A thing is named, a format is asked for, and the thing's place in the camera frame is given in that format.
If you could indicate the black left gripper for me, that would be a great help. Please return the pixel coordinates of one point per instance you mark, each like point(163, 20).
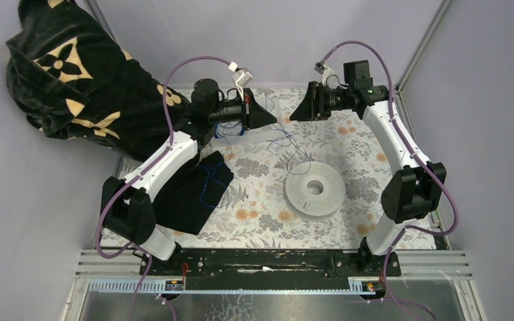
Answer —
point(251, 115)

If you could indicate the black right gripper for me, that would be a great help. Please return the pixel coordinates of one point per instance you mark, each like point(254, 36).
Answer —
point(312, 108)

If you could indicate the white perforated spool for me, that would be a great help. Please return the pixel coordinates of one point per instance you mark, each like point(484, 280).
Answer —
point(314, 191)

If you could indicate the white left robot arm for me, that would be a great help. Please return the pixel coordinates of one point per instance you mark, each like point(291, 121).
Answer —
point(128, 204)

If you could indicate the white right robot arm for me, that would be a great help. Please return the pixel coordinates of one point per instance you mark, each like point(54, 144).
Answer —
point(414, 189)

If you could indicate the black folded cloth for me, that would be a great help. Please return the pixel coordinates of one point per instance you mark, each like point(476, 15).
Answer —
point(190, 196)

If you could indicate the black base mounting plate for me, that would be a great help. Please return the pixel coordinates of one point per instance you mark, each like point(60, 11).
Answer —
point(272, 269)

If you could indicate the black patterned plush blanket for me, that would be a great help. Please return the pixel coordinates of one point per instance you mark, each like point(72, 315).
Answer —
point(72, 80)

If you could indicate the coiled blue cable green tie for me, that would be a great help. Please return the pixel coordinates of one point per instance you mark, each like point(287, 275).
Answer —
point(228, 129)

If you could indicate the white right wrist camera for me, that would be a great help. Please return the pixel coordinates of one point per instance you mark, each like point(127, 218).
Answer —
point(325, 71)

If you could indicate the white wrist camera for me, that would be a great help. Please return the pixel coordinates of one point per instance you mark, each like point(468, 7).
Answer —
point(325, 71)
point(241, 78)

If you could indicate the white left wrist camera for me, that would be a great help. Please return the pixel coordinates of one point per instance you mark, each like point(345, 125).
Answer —
point(241, 78)

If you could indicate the aluminium frame rails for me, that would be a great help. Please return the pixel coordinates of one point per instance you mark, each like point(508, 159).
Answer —
point(121, 274)

